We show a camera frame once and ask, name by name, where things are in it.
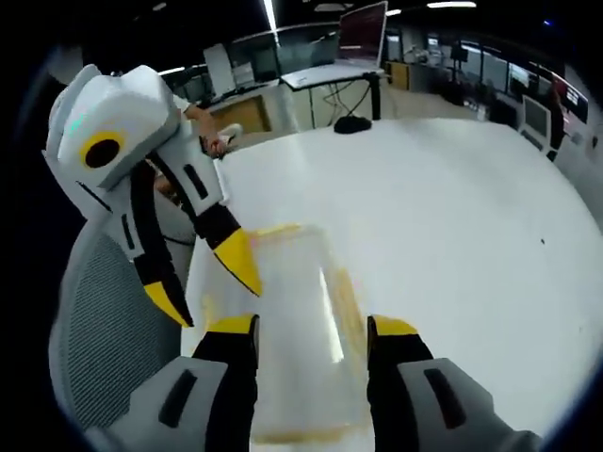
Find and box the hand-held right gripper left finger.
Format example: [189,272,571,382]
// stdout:
[112,313,261,452]

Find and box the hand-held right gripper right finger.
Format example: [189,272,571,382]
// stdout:
[366,314,543,452]

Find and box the grey mesh office chair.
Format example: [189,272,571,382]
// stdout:
[48,187,202,452]

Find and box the black stand with pole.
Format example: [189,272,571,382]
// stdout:
[333,73,383,135]

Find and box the white side desk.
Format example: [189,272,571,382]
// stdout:
[280,62,393,134]

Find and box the long ceiling light strip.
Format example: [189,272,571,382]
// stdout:
[262,0,280,35]

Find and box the large red-lit monitor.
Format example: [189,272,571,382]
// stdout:
[336,0,389,66]

